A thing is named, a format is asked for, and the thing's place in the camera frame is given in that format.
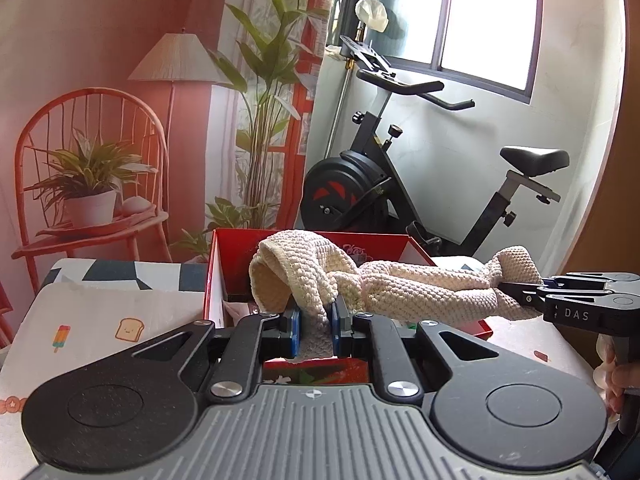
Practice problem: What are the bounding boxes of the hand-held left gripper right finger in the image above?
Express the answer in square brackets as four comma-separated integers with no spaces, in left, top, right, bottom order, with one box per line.
[332,295,506,404]

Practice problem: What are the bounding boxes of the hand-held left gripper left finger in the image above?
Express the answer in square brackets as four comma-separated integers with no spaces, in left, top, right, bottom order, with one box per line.
[127,307,303,404]

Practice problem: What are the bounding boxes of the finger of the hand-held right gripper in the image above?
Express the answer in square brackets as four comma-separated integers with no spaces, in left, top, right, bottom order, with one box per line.
[542,271,640,293]
[496,281,558,320]

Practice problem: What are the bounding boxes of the cream knitted towel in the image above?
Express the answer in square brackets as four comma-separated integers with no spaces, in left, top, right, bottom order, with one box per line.
[248,229,543,362]

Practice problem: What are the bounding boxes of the red cardboard box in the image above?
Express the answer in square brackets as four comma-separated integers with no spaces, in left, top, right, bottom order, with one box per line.
[201,228,494,387]

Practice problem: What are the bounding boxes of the person's right hand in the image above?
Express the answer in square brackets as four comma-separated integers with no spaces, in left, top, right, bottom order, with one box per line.
[594,337,627,414]

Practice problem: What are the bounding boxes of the brown wooden door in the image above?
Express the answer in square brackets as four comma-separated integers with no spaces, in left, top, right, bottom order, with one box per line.
[562,0,640,277]

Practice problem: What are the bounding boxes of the black exercise bike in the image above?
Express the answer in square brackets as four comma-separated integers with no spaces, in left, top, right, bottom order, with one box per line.
[299,67,571,262]

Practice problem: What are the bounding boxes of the geometric patterned pillow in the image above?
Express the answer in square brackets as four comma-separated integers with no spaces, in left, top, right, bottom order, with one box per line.
[42,259,210,293]

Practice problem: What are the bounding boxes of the white printed blanket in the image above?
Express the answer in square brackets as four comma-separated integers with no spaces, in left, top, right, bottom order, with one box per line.
[0,285,211,461]

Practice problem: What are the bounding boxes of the metal phone holder stand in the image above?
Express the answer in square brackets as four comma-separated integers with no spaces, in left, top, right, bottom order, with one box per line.
[325,30,401,161]

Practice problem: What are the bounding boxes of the dark framed window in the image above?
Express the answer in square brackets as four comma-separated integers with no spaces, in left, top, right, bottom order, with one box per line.
[337,0,546,107]

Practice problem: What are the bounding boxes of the white cloth cover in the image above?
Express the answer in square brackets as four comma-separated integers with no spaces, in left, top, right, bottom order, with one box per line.
[355,0,389,34]

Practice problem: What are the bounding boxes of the wall poster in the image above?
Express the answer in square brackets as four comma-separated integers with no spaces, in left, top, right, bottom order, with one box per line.
[0,0,337,267]

